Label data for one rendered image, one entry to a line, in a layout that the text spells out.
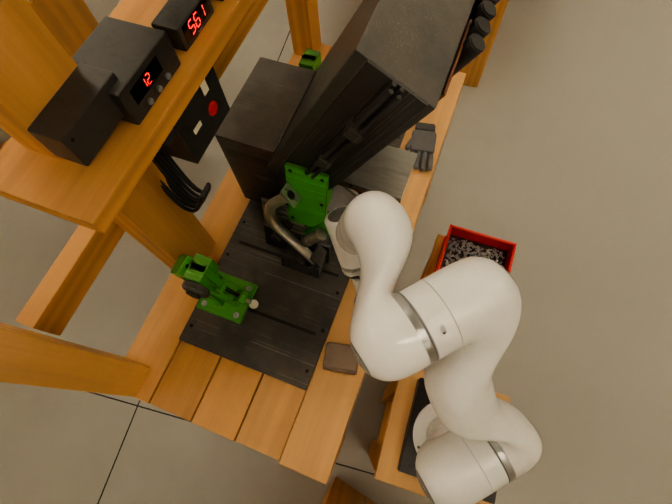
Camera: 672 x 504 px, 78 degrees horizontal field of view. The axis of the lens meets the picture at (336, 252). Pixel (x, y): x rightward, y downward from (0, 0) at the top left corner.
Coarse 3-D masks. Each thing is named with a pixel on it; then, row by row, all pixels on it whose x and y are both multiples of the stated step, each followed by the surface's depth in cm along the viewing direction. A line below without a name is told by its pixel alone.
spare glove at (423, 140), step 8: (416, 128) 148; (424, 128) 147; (432, 128) 147; (416, 136) 146; (424, 136) 146; (432, 136) 146; (408, 144) 145; (416, 144) 145; (424, 144) 145; (432, 144) 144; (416, 152) 144; (424, 152) 144; (432, 152) 144; (416, 160) 142; (424, 160) 142; (432, 160) 142; (416, 168) 142; (424, 168) 141; (432, 168) 142
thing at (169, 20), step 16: (176, 0) 80; (192, 0) 80; (208, 0) 83; (160, 16) 79; (176, 16) 78; (192, 16) 80; (208, 16) 84; (176, 32) 78; (192, 32) 81; (176, 48) 82
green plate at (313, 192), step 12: (288, 168) 103; (300, 168) 102; (288, 180) 106; (300, 180) 105; (312, 180) 103; (324, 180) 102; (300, 192) 108; (312, 192) 106; (324, 192) 105; (288, 204) 114; (300, 204) 112; (312, 204) 110; (324, 204) 108; (288, 216) 118; (300, 216) 116; (312, 216) 114; (324, 216) 112
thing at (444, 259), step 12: (456, 228) 133; (444, 240) 141; (456, 240) 136; (468, 240) 136; (480, 240) 134; (492, 240) 131; (504, 240) 130; (444, 252) 129; (456, 252) 134; (468, 252) 133; (480, 252) 133; (492, 252) 133; (504, 252) 133; (444, 264) 133; (504, 264) 132
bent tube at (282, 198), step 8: (288, 184) 107; (280, 192) 105; (288, 192) 109; (296, 192) 108; (272, 200) 110; (280, 200) 108; (288, 200) 106; (296, 200) 108; (272, 208) 112; (272, 216) 116; (272, 224) 118; (280, 224) 119; (280, 232) 120; (288, 232) 121; (288, 240) 121; (296, 240) 122; (296, 248) 122; (304, 248) 123; (304, 256) 124; (312, 264) 126
